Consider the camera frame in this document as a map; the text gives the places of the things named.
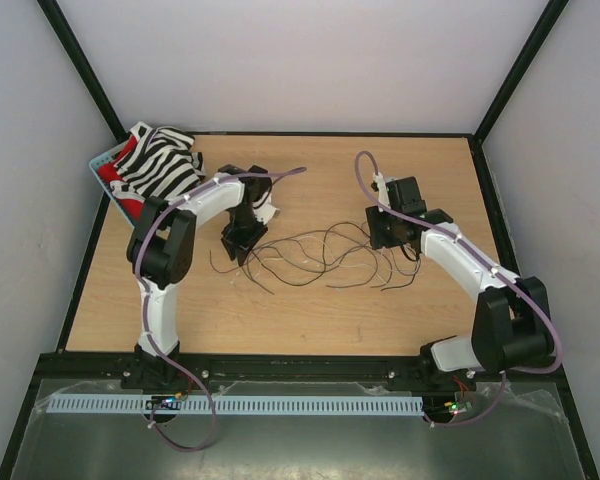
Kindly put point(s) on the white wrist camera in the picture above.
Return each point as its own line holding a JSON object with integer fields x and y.
{"x": 379, "y": 184}
{"x": 264, "y": 210}

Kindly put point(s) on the red cloth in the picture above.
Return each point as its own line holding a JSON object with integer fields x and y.
{"x": 123, "y": 195}

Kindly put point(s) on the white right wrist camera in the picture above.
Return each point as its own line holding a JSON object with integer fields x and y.
{"x": 379, "y": 184}

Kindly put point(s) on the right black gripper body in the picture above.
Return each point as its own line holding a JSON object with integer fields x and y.
{"x": 382, "y": 228}

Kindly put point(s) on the light blue plastic basket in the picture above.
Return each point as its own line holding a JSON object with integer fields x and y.
{"x": 98, "y": 161}

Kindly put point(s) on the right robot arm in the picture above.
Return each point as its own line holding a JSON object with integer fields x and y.
{"x": 506, "y": 332}

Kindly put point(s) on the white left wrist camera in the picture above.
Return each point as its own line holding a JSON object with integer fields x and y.
{"x": 264, "y": 210}

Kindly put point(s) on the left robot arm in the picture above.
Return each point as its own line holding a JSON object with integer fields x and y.
{"x": 161, "y": 248}

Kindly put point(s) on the light blue slotted cable duct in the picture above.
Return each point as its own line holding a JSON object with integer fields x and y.
{"x": 267, "y": 405}

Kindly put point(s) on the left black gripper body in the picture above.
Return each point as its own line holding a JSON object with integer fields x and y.
{"x": 242, "y": 214}

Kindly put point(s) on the zebra striped cloth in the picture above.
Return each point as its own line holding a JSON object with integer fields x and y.
{"x": 162, "y": 164}

